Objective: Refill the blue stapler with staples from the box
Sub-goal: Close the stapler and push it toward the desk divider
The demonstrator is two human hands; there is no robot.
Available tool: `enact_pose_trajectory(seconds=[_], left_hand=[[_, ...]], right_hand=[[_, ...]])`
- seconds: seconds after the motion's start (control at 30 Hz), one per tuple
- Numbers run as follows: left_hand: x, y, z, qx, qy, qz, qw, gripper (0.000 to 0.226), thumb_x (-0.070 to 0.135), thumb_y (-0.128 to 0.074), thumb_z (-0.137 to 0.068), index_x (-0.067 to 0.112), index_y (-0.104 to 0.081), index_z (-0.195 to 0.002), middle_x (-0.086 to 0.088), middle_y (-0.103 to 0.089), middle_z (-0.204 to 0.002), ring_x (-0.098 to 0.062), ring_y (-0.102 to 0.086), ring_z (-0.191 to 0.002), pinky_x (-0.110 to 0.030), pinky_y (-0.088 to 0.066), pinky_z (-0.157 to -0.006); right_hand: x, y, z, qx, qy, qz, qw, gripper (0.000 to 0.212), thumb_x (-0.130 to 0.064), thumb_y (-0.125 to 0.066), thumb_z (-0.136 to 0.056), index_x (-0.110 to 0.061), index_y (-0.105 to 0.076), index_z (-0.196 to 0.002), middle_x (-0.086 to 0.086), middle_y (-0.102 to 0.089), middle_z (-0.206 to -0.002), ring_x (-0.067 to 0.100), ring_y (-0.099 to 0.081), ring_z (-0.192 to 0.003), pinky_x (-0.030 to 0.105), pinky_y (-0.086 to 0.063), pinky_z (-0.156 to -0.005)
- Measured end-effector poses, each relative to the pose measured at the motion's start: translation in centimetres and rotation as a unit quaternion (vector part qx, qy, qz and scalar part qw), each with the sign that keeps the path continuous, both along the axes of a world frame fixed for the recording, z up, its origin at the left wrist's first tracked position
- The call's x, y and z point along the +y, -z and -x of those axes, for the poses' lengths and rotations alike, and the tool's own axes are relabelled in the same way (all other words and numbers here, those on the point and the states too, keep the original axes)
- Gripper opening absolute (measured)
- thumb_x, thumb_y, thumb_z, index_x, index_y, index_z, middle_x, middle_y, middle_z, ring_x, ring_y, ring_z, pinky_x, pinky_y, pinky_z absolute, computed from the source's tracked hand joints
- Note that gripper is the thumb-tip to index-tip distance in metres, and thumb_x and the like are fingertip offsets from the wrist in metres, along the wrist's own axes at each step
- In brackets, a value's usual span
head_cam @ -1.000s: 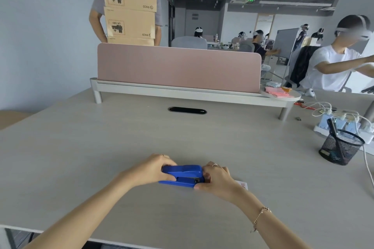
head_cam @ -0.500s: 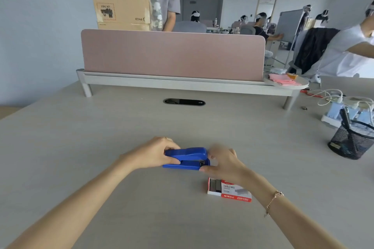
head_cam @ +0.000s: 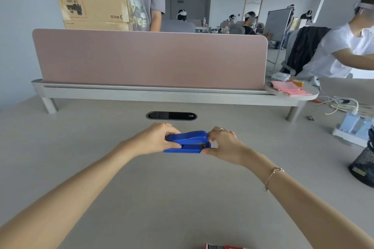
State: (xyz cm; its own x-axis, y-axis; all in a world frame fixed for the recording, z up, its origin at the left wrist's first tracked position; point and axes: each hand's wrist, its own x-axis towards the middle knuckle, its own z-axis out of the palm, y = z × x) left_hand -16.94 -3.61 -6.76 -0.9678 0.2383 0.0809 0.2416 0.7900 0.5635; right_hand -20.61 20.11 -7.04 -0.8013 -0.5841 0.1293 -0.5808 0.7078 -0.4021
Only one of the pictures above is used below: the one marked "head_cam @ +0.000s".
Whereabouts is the person's left hand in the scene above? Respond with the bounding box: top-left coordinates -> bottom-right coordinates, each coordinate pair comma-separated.
126,122 -> 182,158

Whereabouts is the black mesh pen holder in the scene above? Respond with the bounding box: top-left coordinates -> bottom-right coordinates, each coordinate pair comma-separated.
348,125 -> 374,190

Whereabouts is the pink folded cloth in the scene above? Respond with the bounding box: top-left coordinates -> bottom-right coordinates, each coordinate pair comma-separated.
270,80 -> 313,97

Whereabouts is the pink desk divider panel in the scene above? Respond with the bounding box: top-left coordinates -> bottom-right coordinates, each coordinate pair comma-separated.
32,28 -> 268,91

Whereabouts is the blue stapler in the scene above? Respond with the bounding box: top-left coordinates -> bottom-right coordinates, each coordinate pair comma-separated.
163,131 -> 211,154

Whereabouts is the clear plastic packet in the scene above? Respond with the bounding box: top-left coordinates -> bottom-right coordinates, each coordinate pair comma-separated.
271,72 -> 291,82

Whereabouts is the grey rolling whiteboard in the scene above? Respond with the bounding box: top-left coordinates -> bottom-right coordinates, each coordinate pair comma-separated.
264,8 -> 293,43

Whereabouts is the black jacket on chair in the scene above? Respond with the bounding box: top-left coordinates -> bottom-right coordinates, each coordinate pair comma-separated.
287,26 -> 331,76

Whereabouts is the red and black box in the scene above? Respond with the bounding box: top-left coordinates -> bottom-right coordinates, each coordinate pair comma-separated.
204,243 -> 245,249

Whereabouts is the person's left forearm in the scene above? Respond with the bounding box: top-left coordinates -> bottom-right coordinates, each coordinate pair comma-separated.
0,140 -> 138,249

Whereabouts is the person's right forearm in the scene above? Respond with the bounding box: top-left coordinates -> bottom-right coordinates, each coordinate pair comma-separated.
243,153 -> 374,249

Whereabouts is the black oval cable grommet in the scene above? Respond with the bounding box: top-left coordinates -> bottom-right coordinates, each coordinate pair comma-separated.
146,111 -> 198,121

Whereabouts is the grey desk riser shelf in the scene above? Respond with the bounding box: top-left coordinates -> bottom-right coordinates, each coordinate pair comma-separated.
31,79 -> 320,123

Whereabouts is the gold chain bracelet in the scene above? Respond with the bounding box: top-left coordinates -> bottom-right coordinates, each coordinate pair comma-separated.
264,167 -> 285,193

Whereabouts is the brown cardboard box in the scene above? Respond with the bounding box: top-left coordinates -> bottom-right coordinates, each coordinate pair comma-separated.
52,0 -> 131,23
63,21 -> 134,32

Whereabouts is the grey office chair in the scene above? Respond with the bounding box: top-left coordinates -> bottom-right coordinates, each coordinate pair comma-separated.
160,19 -> 196,33

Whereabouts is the person's right hand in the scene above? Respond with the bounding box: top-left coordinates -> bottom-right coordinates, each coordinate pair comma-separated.
201,126 -> 255,168

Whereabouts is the white cable bundle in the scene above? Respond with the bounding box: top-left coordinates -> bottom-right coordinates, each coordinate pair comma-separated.
318,95 -> 360,116

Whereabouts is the light blue charging dock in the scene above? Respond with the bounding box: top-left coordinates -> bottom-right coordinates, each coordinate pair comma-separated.
332,111 -> 374,148

